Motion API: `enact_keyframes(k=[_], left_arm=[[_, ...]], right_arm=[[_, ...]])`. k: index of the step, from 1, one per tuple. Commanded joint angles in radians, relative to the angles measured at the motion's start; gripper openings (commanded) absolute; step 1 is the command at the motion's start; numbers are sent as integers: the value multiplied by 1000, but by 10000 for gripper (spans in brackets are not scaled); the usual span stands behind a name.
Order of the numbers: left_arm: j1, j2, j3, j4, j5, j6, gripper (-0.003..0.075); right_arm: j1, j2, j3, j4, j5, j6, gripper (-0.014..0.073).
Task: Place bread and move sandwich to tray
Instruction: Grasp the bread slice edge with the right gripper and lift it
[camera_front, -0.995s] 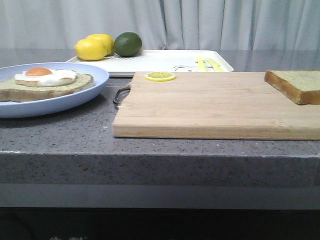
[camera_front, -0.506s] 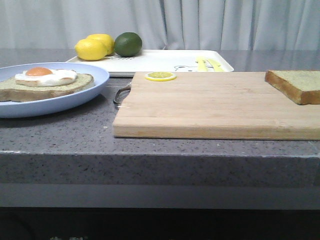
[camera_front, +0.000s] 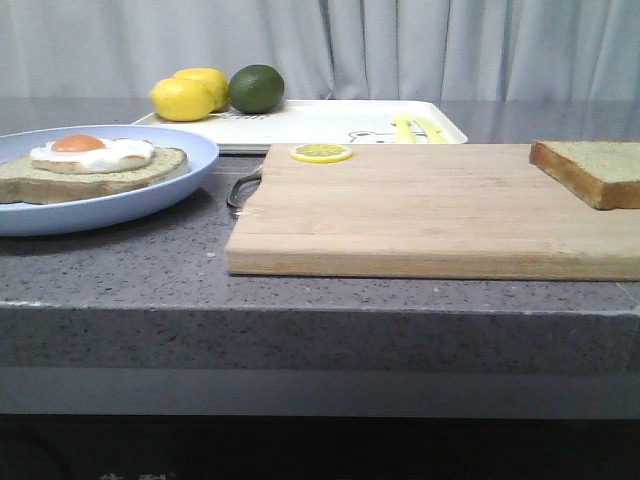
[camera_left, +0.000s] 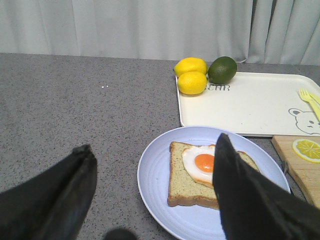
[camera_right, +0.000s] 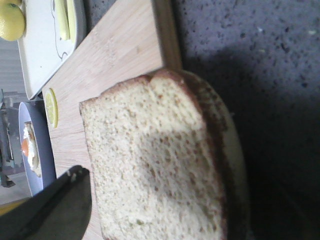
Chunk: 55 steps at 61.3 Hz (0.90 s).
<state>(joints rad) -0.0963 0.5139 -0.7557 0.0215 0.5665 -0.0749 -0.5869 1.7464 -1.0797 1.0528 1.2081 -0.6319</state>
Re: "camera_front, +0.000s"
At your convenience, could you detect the light blue round plate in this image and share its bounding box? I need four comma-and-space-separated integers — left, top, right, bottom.
1, 125, 219, 237

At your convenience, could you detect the bread slice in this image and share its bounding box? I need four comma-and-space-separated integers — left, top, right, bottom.
529, 140, 639, 210
1, 147, 190, 204

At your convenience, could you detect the white bear tray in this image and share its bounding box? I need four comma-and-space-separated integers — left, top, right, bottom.
136, 100, 468, 154

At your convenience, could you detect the lemon slice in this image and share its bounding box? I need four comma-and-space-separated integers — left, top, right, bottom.
289, 143, 353, 164

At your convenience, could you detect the wooden cutting board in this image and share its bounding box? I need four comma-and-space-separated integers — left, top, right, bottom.
226, 144, 639, 280

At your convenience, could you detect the green lime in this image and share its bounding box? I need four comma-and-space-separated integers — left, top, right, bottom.
228, 64, 285, 114

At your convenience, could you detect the rear yellow lemon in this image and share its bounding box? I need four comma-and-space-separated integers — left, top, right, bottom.
173, 67, 229, 112

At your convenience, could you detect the yellow lemon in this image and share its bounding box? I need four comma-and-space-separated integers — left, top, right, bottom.
149, 77, 216, 122
173, 67, 229, 112

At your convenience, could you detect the grey curtain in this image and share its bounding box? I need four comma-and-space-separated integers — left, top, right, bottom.
1, 1, 639, 101

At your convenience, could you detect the front yellow lemon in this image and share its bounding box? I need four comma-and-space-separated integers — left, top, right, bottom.
149, 77, 216, 122

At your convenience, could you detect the fried egg toy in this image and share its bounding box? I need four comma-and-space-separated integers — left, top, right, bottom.
29, 134, 154, 174

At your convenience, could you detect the metal cutting board handle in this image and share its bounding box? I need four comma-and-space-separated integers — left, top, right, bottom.
226, 167, 263, 210

